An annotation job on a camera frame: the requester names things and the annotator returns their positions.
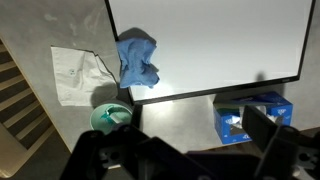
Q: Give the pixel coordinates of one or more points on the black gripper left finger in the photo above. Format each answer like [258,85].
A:
[100,153]

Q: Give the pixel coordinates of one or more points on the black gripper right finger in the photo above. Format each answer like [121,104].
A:
[263,128]

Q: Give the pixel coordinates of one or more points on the blue towel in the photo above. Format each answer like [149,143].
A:
[136,63]

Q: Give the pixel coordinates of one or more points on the black framed whiteboard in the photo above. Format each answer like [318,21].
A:
[216,40]

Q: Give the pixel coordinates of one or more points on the white tissue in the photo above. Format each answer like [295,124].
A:
[235,121]

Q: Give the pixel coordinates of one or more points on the green bowl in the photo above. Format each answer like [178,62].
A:
[98,121]

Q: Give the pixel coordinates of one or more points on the blue tissue box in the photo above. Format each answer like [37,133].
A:
[225,131]

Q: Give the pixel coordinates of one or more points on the white marker green cap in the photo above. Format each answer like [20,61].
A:
[117,117]

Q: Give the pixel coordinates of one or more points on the white crumpled cloth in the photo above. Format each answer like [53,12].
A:
[76,80]

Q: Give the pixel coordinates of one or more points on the wooden slatted chair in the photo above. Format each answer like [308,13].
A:
[16,100]

